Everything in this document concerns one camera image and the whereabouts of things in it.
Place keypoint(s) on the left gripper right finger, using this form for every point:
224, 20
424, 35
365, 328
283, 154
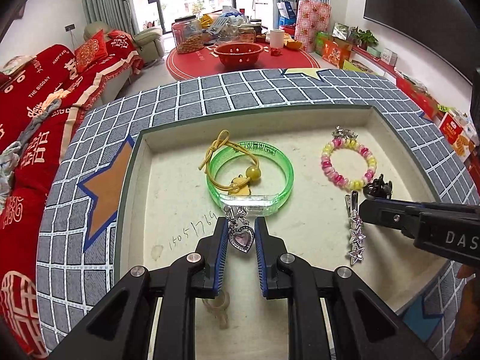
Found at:
331, 314

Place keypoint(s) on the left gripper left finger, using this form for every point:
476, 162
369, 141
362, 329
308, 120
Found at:
151, 314

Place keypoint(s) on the silver star hair clip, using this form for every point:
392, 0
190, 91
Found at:
356, 228

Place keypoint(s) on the black claw hair clip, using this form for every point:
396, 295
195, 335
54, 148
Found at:
378, 188

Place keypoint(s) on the gold bow hair clip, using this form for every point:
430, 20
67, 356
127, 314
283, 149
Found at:
218, 308

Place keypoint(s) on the silver heart pendant charm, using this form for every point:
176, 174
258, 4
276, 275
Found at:
241, 235

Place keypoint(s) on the green translucent bangle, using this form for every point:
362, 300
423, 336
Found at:
238, 192

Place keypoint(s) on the person right hand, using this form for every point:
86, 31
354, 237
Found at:
467, 317

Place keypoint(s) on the grey checked table cloth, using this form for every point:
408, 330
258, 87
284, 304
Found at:
73, 273

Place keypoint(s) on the small silver butterfly clip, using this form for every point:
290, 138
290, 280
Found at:
344, 133

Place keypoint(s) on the shallow green tray box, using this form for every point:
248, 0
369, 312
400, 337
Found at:
165, 209

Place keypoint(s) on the grey floral blanket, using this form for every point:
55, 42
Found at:
10, 157

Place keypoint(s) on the potted green plant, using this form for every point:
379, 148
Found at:
362, 38

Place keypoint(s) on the large black television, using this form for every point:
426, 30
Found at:
442, 26

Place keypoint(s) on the white mug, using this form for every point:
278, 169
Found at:
276, 38

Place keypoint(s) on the round red table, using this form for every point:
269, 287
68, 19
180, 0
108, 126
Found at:
205, 62

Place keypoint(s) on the red wedding sofa cover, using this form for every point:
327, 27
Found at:
36, 79

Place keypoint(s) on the red plastic colander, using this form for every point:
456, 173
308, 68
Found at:
240, 55

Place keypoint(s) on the red embroidered cushion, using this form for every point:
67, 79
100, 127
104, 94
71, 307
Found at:
91, 51

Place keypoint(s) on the beige armchair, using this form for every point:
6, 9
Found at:
148, 42

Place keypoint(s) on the clear snack jar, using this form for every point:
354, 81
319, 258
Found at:
187, 33

